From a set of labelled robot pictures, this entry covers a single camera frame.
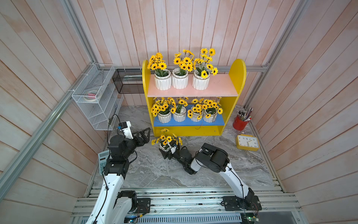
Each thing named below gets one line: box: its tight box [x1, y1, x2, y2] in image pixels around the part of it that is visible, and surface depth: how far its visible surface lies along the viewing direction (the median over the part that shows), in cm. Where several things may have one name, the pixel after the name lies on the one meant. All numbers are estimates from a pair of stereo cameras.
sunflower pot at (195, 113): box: [186, 98, 205, 123], surface depth 86 cm
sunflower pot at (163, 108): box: [151, 97, 177, 124], surface depth 86 cm
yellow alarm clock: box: [235, 133, 261, 152], surface depth 97 cm
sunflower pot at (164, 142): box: [151, 133, 184, 152], surface depth 88 cm
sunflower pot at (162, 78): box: [146, 52, 173, 91], surface depth 70 cm
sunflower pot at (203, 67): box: [192, 48, 219, 91], surface depth 71 cm
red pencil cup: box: [232, 107, 254, 132], surface depth 102 cm
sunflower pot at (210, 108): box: [201, 98, 224, 123], surface depth 86 cm
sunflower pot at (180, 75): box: [171, 49, 195, 90], surface depth 70 cm
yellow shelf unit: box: [142, 58, 247, 137], surface depth 85 cm
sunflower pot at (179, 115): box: [172, 97, 189, 123], surface depth 90 cm
